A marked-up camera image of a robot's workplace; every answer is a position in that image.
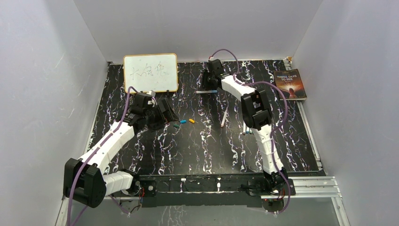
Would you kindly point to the small whiteboard with writing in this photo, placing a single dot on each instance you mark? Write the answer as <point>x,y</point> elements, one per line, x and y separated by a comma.
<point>157,72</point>

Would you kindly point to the blue capped marker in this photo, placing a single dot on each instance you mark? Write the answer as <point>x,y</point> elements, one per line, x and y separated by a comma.
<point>205,91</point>

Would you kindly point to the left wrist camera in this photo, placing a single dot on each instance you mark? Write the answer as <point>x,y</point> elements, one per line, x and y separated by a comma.
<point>152,94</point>

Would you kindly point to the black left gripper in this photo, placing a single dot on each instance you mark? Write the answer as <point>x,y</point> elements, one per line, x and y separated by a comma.
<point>164,118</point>

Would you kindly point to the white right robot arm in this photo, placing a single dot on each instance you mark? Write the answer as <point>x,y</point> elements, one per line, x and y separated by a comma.
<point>257,115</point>

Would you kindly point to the pink capped marker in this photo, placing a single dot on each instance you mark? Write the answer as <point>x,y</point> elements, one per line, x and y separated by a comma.
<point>244,129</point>

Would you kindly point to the dark paperback book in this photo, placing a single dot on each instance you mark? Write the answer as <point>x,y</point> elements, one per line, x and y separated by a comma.
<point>290,84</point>

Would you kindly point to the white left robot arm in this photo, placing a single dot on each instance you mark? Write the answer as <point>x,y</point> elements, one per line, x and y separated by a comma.
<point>103,156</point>

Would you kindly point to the aluminium frame rail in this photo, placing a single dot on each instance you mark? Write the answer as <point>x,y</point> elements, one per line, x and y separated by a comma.
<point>297,187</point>

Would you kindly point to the yellow capped marker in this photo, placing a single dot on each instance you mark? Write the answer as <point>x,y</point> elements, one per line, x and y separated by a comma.
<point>224,118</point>

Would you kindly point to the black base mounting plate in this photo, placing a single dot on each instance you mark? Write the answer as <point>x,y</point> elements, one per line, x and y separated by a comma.
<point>203,190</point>

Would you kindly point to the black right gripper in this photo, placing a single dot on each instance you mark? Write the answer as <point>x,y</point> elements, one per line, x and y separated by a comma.
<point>206,74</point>

